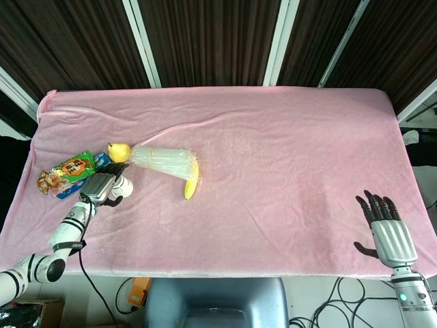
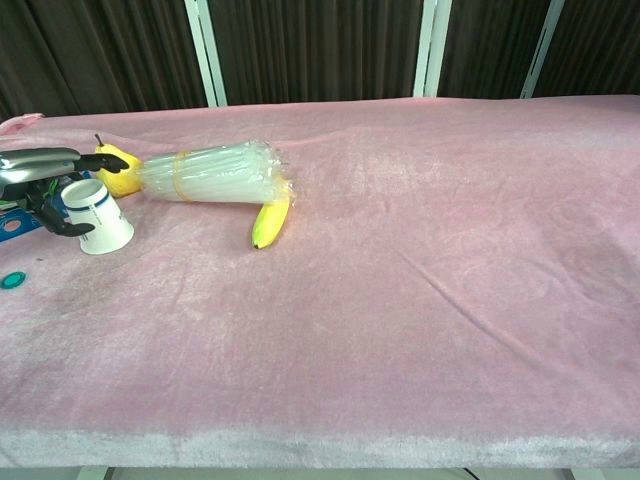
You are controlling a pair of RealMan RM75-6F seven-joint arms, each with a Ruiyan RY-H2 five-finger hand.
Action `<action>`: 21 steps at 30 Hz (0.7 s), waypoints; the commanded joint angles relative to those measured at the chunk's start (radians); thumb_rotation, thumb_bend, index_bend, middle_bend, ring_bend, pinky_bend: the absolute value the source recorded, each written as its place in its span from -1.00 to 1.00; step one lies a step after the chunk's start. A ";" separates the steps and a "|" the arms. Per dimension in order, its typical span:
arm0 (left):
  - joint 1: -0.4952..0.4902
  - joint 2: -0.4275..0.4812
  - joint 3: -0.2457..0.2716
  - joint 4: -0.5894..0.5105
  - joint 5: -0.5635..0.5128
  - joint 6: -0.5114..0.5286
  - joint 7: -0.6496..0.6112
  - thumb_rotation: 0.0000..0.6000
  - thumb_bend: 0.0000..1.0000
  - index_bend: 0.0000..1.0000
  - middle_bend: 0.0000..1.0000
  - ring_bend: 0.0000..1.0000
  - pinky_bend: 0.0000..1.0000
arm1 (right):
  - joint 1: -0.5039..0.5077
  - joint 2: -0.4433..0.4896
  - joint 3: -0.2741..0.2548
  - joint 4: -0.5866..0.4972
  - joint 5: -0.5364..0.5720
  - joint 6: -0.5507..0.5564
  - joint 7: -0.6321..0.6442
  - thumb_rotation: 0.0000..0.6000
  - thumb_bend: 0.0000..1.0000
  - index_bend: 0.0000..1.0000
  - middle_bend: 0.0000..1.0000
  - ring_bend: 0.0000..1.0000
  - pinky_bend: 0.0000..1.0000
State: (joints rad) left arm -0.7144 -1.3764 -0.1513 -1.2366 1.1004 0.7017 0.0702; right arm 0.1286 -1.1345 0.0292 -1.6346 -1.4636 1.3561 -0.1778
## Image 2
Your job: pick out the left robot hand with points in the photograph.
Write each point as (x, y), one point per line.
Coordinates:
(30, 167)

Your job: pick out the white paper cup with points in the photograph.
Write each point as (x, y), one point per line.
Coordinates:
(97, 220)

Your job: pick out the small teal ring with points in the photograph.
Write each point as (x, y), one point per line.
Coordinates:
(12, 280)

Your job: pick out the blue flat package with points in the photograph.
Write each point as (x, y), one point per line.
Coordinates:
(15, 225)

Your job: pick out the yellow pear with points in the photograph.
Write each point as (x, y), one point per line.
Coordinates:
(122, 180)

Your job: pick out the bundle of white straws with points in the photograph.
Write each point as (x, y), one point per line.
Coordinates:
(215, 172)

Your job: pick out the yellow banana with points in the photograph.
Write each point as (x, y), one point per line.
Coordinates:
(269, 224)

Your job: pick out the dark brown curtain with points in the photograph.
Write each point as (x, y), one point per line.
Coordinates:
(320, 47)

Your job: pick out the pink fleece blanket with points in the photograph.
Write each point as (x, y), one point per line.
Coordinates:
(350, 280)

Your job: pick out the white frame post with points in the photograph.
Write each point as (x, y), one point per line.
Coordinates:
(206, 50)
(430, 47)
(542, 47)

